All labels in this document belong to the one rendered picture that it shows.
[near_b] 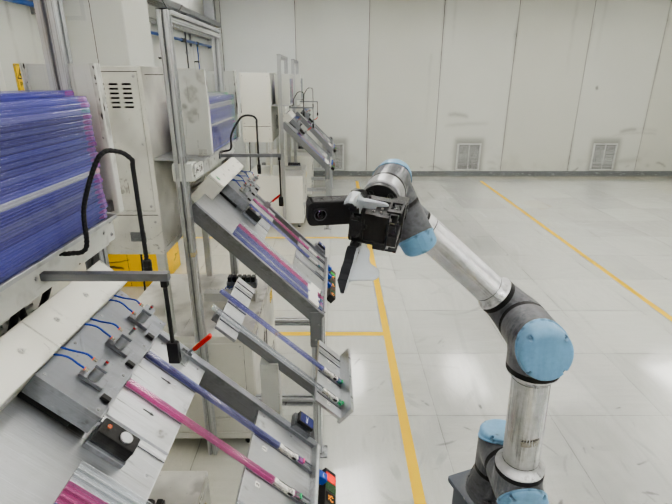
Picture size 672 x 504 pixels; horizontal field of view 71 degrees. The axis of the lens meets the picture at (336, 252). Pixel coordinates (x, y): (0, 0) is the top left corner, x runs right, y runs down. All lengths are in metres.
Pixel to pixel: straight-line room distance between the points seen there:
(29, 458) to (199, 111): 1.39
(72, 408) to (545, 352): 0.91
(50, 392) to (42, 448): 0.09
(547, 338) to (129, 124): 1.58
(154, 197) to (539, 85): 7.83
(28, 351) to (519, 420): 1.01
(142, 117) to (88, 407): 1.23
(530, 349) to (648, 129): 9.11
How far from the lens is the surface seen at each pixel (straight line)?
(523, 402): 1.19
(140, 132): 1.96
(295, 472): 1.31
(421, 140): 8.65
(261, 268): 1.98
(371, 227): 0.76
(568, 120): 9.38
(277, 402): 1.66
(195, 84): 1.99
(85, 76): 1.20
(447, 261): 1.12
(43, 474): 0.96
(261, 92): 5.42
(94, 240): 1.18
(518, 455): 1.29
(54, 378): 0.98
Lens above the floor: 1.68
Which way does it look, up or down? 20 degrees down
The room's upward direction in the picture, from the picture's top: straight up
